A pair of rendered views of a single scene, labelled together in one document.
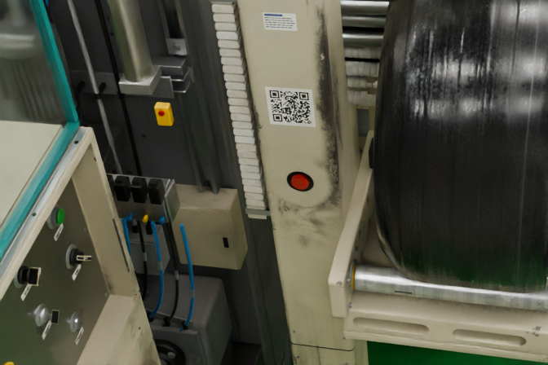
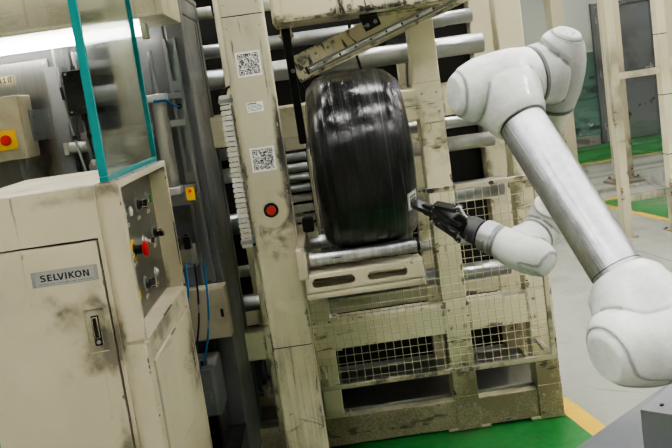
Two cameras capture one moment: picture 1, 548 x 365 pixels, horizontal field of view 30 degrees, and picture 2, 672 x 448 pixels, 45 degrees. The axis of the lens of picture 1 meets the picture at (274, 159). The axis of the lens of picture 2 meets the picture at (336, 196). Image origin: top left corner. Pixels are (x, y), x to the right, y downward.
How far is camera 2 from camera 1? 1.50 m
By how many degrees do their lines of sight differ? 37
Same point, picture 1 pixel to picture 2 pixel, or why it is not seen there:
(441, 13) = (331, 81)
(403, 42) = (316, 92)
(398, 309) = (335, 270)
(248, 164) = (241, 208)
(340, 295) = (303, 259)
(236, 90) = (233, 157)
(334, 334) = (299, 331)
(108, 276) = (167, 272)
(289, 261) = (268, 274)
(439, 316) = (359, 267)
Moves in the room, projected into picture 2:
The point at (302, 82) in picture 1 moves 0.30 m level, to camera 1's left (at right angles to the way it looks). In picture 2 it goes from (268, 141) to (170, 157)
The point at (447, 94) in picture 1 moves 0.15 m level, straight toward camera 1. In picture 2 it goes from (341, 102) to (349, 102)
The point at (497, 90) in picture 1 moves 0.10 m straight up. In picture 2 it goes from (363, 97) to (358, 62)
